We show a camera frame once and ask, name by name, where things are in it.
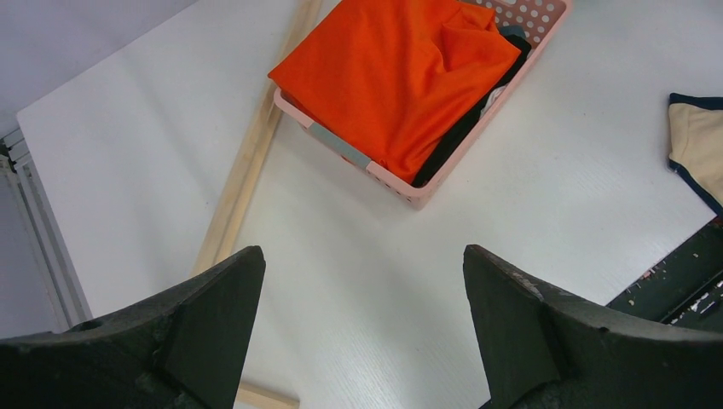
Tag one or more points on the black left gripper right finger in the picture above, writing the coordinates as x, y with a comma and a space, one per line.
544, 347

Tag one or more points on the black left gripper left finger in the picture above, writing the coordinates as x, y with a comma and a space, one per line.
184, 347

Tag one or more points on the beige navy-trimmed underwear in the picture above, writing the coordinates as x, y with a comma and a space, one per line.
695, 127

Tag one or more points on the wooden clothes rack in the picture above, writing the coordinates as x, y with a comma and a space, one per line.
238, 190

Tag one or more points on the orange folded garment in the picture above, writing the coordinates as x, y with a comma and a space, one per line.
392, 77

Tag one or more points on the pink perforated plastic basket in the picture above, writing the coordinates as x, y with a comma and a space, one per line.
541, 20

